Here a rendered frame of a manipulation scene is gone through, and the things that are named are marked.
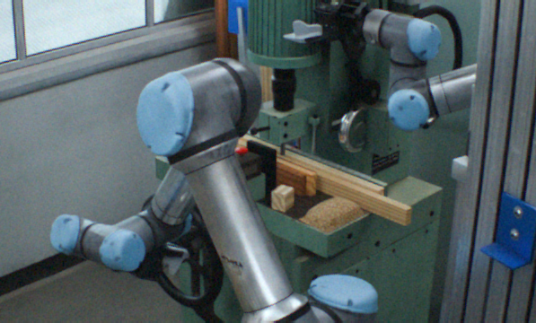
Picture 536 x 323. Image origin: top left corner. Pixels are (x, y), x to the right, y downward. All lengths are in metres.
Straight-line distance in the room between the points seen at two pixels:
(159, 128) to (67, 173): 2.15
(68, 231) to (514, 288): 0.83
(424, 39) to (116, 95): 2.00
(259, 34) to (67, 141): 1.52
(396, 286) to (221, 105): 1.19
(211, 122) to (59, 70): 2.03
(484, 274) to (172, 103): 0.54
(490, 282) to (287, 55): 0.88
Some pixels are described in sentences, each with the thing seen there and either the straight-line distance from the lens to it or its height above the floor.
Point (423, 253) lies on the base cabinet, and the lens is 2.50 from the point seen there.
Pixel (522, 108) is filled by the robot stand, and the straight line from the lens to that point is 1.27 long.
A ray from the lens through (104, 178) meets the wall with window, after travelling 3.62.
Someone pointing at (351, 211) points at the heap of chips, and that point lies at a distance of 2.04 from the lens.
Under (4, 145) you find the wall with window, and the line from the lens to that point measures 3.30.
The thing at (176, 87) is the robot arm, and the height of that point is 1.39.
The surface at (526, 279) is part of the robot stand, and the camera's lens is 1.35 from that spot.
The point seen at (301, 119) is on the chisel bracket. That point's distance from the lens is 2.20.
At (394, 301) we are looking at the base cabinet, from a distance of 2.48.
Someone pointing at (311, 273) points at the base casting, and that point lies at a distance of 2.12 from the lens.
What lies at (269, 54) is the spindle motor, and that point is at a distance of 2.08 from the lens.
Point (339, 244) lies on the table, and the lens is 2.02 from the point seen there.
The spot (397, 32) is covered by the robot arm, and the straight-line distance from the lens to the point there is 1.77.
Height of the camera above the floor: 1.82
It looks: 23 degrees down
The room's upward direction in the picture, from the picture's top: 1 degrees clockwise
